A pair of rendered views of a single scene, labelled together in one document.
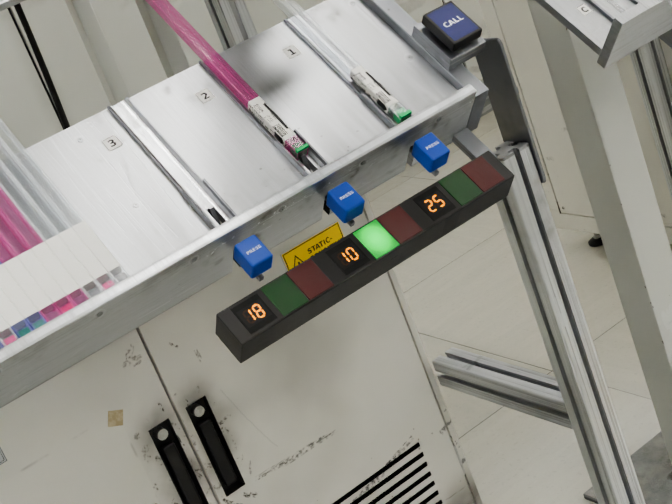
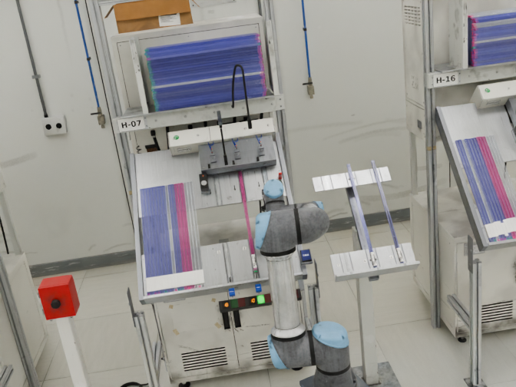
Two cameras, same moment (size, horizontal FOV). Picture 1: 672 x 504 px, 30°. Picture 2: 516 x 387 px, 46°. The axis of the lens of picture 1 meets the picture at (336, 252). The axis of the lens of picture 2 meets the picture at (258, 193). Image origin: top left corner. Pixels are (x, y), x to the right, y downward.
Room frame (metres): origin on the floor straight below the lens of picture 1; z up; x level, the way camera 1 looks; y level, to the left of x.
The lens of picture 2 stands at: (-0.84, -0.97, 1.90)
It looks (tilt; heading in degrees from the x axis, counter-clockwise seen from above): 20 degrees down; 24
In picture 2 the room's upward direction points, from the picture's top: 8 degrees counter-clockwise
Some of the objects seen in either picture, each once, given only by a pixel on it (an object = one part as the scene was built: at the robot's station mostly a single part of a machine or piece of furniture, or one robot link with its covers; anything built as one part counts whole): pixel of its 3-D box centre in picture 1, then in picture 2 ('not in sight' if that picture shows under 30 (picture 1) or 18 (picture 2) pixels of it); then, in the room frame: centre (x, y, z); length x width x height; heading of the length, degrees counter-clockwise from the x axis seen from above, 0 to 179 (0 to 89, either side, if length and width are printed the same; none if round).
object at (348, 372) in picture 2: not in sight; (334, 373); (0.79, -0.43, 0.60); 0.15 x 0.15 x 0.10
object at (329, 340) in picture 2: not in sight; (329, 345); (0.79, -0.42, 0.72); 0.13 x 0.12 x 0.14; 112
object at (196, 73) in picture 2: not in sight; (206, 71); (1.58, 0.29, 1.52); 0.51 x 0.13 x 0.27; 117
